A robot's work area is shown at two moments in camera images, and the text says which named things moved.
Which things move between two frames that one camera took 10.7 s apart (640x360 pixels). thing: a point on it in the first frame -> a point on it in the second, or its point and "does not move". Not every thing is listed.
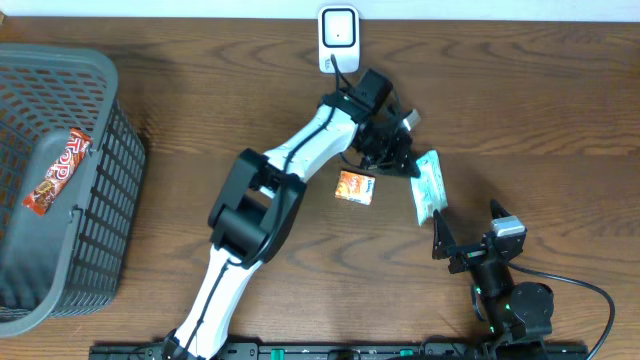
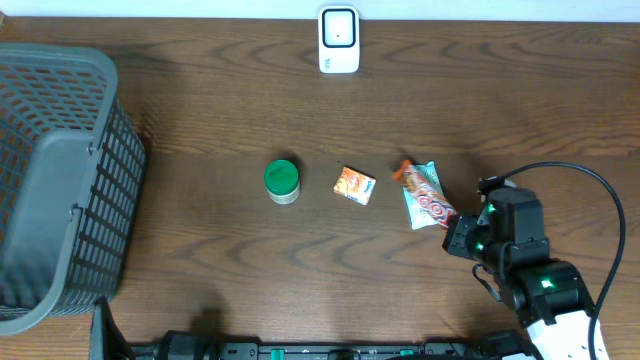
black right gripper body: [467, 257] -> [466, 238]
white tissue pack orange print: [355, 187] does not move
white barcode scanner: [339, 35] does not move
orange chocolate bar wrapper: [60, 172] -> [425, 196]
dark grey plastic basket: [74, 259] does not move
